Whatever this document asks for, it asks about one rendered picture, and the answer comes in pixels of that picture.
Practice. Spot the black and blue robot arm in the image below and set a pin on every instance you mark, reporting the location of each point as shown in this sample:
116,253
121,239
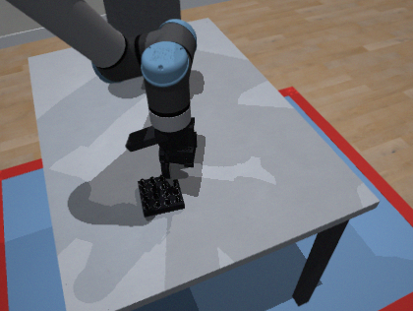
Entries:
167,59

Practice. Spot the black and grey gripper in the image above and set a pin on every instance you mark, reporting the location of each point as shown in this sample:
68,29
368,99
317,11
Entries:
173,151

